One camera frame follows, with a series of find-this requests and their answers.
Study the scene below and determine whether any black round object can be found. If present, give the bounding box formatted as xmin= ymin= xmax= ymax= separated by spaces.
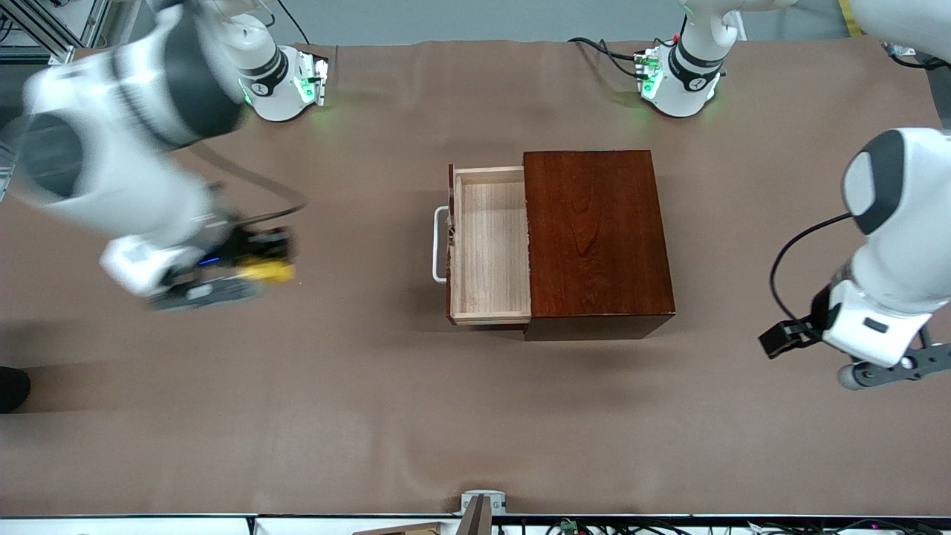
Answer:
xmin=0 ymin=366 xmax=32 ymax=414

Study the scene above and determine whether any black right base cable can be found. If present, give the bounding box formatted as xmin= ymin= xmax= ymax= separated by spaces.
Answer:
xmin=279 ymin=0 xmax=314 ymax=45

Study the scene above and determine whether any brown wooden board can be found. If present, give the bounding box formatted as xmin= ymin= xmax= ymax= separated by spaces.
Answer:
xmin=351 ymin=522 xmax=441 ymax=535

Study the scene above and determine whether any silver aluminium frame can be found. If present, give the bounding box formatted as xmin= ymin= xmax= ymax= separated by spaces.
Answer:
xmin=0 ymin=0 xmax=112 ymax=64

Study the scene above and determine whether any wooden drawer with white handle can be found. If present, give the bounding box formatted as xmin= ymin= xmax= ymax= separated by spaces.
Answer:
xmin=432 ymin=163 xmax=533 ymax=329

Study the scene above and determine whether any brown slanted wooden post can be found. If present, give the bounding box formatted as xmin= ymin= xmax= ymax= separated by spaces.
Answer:
xmin=455 ymin=496 xmax=493 ymax=535

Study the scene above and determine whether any dark wooden drawer cabinet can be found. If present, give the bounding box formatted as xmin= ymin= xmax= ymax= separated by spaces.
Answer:
xmin=522 ymin=150 xmax=677 ymax=341

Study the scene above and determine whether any brown table cloth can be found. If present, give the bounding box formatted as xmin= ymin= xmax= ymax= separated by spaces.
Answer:
xmin=0 ymin=36 xmax=951 ymax=519

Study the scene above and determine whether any black left base cable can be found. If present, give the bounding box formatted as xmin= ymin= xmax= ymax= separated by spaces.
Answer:
xmin=568 ymin=36 xmax=646 ymax=80

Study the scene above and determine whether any yellow wooden block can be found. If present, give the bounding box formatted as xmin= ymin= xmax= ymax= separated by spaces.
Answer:
xmin=244 ymin=259 xmax=296 ymax=286

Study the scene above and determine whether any black base cable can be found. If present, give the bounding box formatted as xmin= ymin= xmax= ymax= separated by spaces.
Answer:
xmin=279 ymin=0 xmax=314 ymax=45
xmin=568 ymin=36 xmax=646 ymax=80

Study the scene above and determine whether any grey metal mount bracket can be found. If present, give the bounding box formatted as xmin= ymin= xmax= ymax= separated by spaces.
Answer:
xmin=461 ymin=490 xmax=507 ymax=516

